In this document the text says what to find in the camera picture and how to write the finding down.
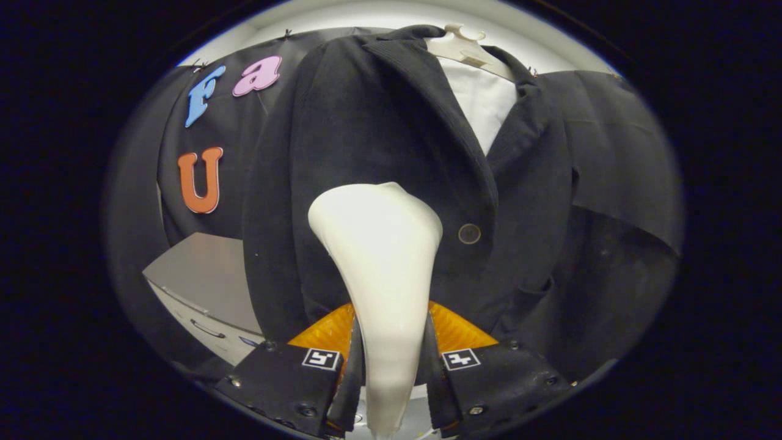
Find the white plastic hanger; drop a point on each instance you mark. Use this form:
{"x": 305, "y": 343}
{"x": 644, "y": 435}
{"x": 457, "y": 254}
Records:
{"x": 455, "y": 46}

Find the grey drawer cabinet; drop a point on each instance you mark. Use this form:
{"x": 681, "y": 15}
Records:
{"x": 201, "y": 275}

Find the black backdrop cloth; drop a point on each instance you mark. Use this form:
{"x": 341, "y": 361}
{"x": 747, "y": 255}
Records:
{"x": 611, "y": 122}

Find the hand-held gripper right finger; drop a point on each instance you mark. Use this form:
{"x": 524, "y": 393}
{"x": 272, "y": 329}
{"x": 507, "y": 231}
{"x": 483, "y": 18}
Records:
{"x": 435, "y": 391}

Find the white garment steamer head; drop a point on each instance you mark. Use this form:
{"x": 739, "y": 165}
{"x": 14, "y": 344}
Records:
{"x": 379, "y": 256}

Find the black jacket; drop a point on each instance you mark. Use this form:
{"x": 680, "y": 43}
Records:
{"x": 379, "y": 122}

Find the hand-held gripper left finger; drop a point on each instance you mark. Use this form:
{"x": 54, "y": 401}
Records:
{"x": 351, "y": 391}

